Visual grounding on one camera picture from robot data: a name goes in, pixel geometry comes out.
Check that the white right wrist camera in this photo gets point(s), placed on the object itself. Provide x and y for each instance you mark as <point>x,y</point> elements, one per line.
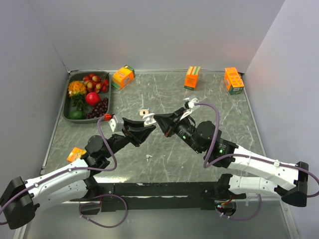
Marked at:
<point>190,104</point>

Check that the red apple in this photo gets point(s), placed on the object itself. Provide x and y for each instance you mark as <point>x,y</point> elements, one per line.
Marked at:
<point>92,98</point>

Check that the red yellow lychee bunch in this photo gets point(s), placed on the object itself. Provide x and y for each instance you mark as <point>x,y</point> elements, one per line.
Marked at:
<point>97,82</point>

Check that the white earbud charging case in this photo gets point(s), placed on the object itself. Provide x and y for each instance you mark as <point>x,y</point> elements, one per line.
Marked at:
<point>149,119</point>

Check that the orange yellow flower pineapple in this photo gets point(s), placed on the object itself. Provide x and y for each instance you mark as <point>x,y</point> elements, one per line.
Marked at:
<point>77,92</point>

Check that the orange box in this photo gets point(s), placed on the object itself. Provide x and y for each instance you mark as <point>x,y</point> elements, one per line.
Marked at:
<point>75,154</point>
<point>233,81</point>

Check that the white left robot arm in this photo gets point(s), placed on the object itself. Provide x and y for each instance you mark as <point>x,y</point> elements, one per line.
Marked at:
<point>21,199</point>

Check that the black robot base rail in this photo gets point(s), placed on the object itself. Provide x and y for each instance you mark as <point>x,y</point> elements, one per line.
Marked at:
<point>167,195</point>

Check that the orange sponge pack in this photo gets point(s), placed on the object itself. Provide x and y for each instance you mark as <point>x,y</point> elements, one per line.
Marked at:
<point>192,77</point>
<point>122,77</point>

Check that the orange box back right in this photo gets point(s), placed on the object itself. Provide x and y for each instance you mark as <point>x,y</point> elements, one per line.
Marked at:
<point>233,81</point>

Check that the dark purple grape bunch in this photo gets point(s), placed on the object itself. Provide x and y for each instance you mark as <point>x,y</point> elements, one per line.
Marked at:
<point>99,109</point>

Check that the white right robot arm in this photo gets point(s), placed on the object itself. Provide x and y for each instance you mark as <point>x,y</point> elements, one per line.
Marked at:
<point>268,177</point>

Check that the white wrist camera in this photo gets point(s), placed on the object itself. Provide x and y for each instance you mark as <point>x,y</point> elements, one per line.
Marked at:
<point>190,104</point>
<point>115,122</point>

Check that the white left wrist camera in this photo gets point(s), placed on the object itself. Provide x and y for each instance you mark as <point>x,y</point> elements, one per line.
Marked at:
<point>115,122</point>

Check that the orange box front left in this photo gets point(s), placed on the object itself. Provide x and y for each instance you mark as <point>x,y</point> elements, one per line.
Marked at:
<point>75,154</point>

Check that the green avocado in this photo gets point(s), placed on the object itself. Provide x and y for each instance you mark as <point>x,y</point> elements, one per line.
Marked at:
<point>76,115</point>

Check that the beige earbud charging case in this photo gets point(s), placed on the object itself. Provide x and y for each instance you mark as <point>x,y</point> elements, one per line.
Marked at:
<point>143,112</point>

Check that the orange sponge pack back left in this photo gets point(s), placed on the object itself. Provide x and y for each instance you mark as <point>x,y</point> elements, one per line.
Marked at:
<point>122,77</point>

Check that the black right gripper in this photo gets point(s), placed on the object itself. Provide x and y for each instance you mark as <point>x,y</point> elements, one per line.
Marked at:
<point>168,122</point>

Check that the orange sponge pack back middle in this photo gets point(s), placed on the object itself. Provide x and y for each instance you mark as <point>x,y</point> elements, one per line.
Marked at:
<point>192,77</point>

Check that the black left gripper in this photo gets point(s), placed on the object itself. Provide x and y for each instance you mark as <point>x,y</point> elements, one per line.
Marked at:
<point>135,132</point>

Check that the dark grey fruit tray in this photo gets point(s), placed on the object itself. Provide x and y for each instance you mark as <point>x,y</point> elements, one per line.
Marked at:
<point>67,106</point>

